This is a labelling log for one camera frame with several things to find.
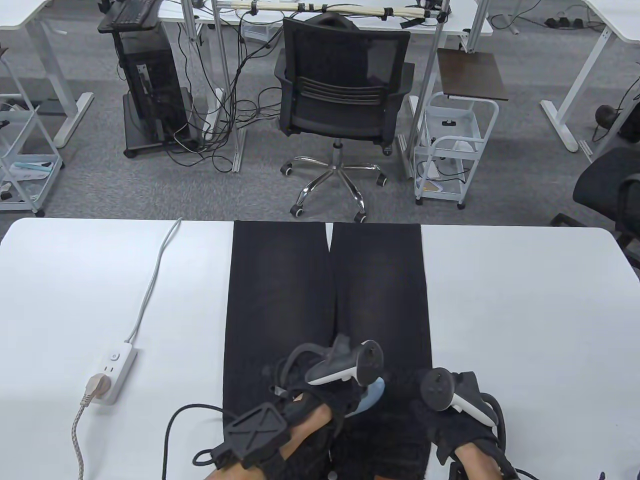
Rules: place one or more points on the person's right forearm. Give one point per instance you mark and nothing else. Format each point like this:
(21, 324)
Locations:
(477, 460)

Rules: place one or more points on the white desk with panel legs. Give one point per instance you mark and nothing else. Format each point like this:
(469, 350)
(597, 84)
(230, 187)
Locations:
(20, 12)

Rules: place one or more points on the teal tool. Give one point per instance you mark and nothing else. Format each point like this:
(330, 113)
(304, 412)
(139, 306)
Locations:
(32, 166)

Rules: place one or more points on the black computer tower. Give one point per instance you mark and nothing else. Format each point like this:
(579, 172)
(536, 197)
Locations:
(160, 75)

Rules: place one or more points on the grey white right controller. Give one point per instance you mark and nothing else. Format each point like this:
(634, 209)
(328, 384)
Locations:
(437, 387)

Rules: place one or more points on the white table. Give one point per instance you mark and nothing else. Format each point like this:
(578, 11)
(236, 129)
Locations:
(525, 325)

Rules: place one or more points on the black rolling computer stand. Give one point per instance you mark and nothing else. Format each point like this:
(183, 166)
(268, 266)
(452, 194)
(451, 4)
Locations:
(142, 142)

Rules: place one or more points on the black trousers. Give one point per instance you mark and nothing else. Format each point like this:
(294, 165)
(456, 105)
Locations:
(280, 280)

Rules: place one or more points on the black keyboard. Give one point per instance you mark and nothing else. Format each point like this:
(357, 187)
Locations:
(131, 11)

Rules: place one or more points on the long white desk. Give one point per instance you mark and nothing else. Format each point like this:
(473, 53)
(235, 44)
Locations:
(465, 17)

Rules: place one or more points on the white metal utility cart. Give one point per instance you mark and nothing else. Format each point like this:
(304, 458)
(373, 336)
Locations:
(462, 125)
(30, 172)

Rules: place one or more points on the black padded chair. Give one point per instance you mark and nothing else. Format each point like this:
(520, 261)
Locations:
(600, 180)

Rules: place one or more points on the person's right hand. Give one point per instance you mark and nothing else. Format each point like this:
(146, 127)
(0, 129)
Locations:
(450, 430)

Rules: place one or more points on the black round object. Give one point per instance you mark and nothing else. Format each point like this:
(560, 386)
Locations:
(607, 115)

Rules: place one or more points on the person's left forearm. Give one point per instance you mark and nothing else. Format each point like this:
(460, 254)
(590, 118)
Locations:
(305, 432)

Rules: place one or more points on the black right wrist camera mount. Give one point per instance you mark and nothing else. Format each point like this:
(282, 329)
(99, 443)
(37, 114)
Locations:
(507, 472)

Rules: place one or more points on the light blue electric iron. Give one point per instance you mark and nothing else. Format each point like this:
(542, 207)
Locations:
(372, 395)

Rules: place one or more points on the yellow card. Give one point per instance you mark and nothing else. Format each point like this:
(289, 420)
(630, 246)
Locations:
(433, 186)

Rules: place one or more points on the black mesh office chair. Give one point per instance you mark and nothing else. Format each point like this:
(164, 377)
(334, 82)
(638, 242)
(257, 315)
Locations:
(340, 115)

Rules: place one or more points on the dark brown wooden board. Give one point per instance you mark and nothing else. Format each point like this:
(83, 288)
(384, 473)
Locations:
(472, 75)

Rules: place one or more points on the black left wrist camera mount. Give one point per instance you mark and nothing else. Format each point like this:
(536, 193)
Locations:
(257, 432)

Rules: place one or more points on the white desk with slanted legs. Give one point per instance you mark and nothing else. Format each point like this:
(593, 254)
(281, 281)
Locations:
(620, 15)

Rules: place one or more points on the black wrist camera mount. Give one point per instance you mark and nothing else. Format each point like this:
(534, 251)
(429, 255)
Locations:
(257, 432)
(507, 472)

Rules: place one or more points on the grey white left controller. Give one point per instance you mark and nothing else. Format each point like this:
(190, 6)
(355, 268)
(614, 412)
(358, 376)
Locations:
(367, 362)

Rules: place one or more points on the grey white controller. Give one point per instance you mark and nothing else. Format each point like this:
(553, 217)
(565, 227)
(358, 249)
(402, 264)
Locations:
(437, 387)
(367, 362)

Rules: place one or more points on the black floor power strip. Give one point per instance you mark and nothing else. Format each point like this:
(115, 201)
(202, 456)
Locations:
(565, 22)

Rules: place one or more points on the white power strip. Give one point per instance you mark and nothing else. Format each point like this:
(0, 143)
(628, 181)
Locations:
(117, 362)

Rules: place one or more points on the person's left hand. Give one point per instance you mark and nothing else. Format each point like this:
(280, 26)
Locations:
(335, 397)

